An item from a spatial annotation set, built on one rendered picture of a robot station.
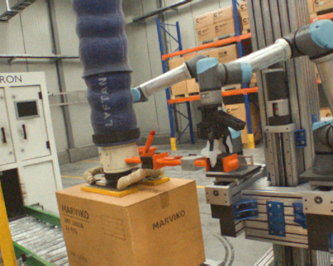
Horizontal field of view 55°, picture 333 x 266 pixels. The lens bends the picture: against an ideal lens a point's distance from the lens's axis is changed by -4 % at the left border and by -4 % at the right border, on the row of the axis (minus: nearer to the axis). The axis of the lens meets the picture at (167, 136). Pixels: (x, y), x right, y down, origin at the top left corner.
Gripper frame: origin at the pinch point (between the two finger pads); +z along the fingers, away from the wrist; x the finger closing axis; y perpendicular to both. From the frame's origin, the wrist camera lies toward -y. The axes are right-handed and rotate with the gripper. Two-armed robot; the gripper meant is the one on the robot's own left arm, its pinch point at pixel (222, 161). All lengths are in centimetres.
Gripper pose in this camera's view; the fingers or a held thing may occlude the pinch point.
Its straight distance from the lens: 114.9
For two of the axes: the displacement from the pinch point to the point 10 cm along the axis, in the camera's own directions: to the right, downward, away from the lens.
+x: -7.1, 1.4, -6.9
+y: -6.9, 0.3, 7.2
